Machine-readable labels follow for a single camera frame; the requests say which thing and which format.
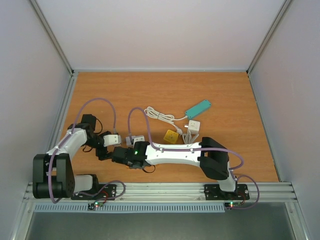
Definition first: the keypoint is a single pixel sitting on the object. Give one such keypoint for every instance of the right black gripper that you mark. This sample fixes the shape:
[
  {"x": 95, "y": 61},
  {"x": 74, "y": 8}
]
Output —
[{"x": 131, "y": 166}]

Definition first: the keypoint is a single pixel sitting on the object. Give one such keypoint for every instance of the aluminium front rail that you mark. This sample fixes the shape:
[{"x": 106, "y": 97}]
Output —
[{"x": 269, "y": 192}]

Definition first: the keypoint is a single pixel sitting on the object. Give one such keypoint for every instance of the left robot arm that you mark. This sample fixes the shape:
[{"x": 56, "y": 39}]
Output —
[{"x": 52, "y": 174}]

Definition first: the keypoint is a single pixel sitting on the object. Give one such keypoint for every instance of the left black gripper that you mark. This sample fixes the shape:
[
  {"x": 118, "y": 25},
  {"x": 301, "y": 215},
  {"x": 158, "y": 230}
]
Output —
[{"x": 103, "y": 154}]

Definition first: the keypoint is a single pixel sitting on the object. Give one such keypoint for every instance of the grey slotted cable duct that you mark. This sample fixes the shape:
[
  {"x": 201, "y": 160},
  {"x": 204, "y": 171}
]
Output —
[{"x": 130, "y": 208}]

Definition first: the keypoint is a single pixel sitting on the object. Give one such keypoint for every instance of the right small circuit board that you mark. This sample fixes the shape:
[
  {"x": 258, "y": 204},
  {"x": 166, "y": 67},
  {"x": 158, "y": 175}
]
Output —
[{"x": 232, "y": 204}]

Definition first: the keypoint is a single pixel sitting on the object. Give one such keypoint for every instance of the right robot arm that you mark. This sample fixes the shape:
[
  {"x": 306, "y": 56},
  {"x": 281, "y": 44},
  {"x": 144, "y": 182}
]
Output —
[{"x": 208, "y": 155}]

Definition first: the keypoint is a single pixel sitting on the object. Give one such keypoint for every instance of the small circuit board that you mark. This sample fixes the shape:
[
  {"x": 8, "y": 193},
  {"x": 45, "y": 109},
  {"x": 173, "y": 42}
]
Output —
[
  {"x": 232, "y": 204},
  {"x": 95, "y": 205}
]

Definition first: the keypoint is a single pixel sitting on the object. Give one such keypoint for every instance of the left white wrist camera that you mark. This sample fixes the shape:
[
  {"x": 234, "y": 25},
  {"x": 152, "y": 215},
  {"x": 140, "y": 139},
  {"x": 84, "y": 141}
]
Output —
[{"x": 111, "y": 140}]

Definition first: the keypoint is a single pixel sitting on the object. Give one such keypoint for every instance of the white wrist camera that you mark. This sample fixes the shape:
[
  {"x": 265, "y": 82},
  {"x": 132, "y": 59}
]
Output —
[
  {"x": 111, "y": 140},
  {"x": 130, "y": 141}
]

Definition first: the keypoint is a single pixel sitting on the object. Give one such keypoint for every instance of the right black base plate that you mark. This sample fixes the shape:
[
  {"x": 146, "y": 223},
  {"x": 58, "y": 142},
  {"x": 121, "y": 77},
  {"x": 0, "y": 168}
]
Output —
[{"x": 213, "y": 192}]

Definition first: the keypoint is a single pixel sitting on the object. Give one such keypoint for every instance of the teal power strip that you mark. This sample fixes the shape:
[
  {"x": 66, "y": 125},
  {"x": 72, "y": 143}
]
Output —
[{"x": 198, "y": 109}]

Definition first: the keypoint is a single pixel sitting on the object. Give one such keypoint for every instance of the white cube socket adapter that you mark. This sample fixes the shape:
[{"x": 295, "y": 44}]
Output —
[{"x": 193, "y": 127}]

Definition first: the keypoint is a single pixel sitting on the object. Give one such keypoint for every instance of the left small circuit board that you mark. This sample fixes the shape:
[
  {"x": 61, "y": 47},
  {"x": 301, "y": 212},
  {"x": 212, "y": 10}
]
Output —
[{"x": 95, "y": 205}]

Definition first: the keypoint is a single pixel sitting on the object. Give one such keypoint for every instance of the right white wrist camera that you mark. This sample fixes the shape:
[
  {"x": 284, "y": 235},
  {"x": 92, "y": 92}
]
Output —
[{"x": 130, "y": 141}]

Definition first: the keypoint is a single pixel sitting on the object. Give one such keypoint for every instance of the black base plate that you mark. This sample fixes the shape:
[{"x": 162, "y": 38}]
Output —
[
  {"x": 94, "y": 193},
  {"x": 213, "y": 192}
]

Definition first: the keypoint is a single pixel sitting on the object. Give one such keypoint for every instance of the yellow plug adapter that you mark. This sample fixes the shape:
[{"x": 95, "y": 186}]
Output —
[{"x": 171, "y": 136}]

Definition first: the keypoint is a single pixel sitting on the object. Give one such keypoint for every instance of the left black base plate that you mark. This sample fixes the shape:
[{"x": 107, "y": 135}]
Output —
[{"x": 94, "y": 193}]

